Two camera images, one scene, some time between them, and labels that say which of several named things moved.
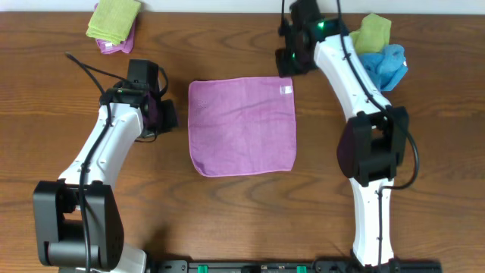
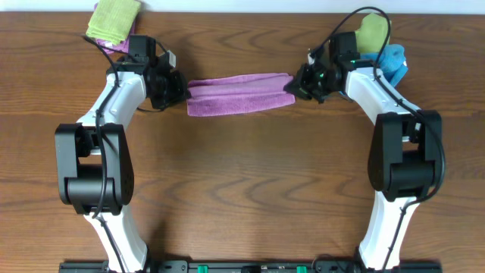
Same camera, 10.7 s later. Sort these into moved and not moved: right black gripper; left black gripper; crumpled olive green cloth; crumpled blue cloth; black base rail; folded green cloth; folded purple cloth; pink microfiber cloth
Moved: left black gripper; right black gripper; pink microfiber cloth
Not moved: crumpled olive green cloth; black base rail; crumpled blue cloth; folded green cloth; folded purple cloth
